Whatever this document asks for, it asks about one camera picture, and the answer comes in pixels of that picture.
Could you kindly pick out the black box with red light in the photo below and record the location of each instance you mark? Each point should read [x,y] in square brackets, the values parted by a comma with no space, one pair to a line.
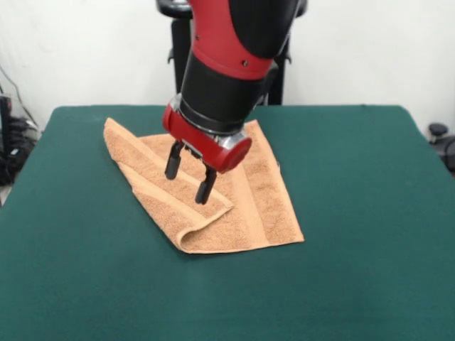
[5,120]

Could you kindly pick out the tan terry towel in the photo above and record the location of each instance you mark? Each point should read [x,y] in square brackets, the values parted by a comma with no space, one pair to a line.
[270,199]

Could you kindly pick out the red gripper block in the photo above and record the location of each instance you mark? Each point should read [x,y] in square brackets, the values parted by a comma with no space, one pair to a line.
[199,142]

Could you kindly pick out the dark green table cloth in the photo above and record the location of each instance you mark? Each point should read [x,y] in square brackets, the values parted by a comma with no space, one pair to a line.
[106,248]

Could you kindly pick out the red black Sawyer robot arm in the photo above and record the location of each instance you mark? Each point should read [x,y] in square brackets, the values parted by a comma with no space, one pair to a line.
[227,71]

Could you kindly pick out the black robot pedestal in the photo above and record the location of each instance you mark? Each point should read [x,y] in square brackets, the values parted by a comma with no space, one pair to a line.
[177,53]

